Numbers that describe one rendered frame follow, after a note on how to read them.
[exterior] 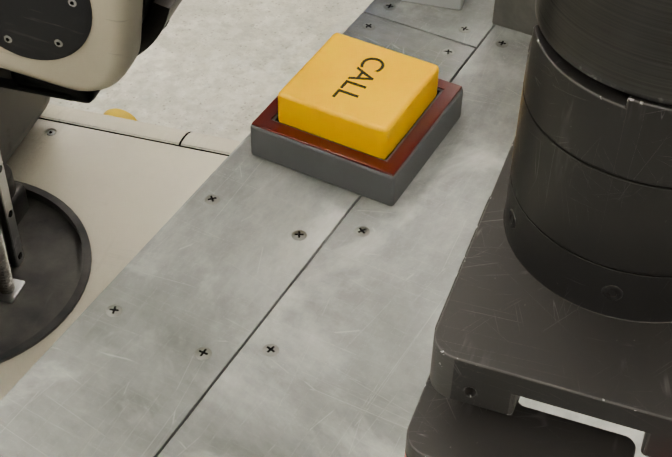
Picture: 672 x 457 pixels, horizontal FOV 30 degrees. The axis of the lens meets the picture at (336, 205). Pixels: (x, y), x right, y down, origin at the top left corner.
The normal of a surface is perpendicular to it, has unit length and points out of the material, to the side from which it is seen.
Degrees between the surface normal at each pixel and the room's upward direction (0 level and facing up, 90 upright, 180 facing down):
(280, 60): 0
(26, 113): 90
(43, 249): 0
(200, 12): 0
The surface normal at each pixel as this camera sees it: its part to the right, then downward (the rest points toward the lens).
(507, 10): -0.47, 0.60
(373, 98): 0.01, -0.73
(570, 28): -0.84, 0.36
